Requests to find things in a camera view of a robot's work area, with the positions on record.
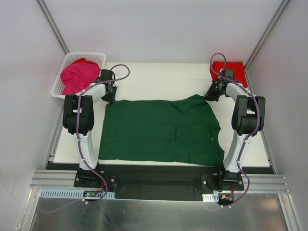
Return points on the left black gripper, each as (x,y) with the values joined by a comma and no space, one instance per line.
(109,94)

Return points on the left aluminium corner post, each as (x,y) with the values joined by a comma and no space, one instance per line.
(53,26)

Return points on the aluminium corner post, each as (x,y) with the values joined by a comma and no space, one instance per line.
(53,26)
(269,28)

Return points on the slotted cable duct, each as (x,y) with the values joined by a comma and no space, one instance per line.
(210,197)
(75,194)

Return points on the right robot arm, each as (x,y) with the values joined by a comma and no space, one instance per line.
(247,120)

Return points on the green t-shirt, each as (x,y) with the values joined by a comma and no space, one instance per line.
(184,131)

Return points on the right aluminium corner post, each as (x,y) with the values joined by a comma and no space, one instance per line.
(269,28)

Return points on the folded red t-shirt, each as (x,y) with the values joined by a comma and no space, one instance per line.
(236,67)

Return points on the right slotted cable duct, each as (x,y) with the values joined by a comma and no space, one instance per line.
(210,197)

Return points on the white plastic basket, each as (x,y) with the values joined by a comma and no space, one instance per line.
(97,57)

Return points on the pink t-shirt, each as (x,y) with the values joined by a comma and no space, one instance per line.
(78,75)

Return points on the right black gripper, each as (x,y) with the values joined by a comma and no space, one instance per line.
(212,92)

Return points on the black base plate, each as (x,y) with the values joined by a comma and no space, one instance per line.
(96,182)

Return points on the aluminium rail front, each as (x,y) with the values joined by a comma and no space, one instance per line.
(254,183)

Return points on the left slotted cable duct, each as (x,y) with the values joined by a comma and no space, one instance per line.
(75,194)

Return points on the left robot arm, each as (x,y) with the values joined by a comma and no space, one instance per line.
(78,115)

